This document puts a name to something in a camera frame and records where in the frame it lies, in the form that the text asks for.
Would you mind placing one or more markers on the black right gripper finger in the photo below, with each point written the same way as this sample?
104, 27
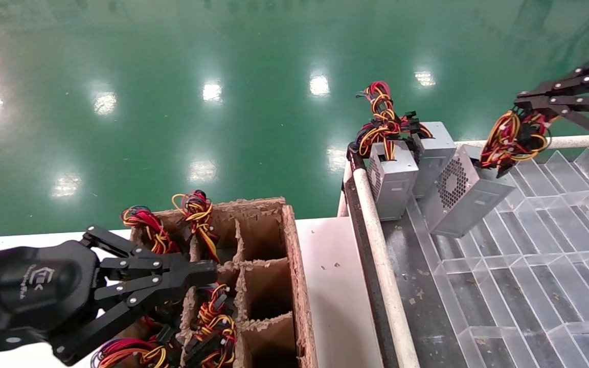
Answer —
570, 82
581, 106

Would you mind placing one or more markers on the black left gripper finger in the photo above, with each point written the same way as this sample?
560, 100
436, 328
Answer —
172, 268
120, 317

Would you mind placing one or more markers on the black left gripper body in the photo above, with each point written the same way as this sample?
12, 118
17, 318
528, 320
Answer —
28, 291

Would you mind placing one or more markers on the silver power supply fan grille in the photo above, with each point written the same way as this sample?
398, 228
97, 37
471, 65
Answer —
468, 204

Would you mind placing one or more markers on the brown cardboard divider box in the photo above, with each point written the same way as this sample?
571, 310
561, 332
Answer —
302, 286

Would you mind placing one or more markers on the silver power supply black connectors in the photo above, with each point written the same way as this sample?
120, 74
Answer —
435, 153

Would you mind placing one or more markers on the white padded rack leg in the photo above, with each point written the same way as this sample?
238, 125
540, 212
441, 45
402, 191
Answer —
344, 202

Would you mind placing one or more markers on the transparent plastic divider tray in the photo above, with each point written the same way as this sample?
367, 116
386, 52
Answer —
529, 306

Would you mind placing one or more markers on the white padded crossbar rail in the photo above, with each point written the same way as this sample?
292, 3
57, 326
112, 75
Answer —
581, 141

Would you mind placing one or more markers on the black metal rack frame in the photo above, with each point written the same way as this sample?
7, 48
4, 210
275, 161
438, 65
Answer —
362, 245

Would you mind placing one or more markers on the long white padded rail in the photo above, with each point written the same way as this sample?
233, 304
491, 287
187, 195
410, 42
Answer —
386, 286

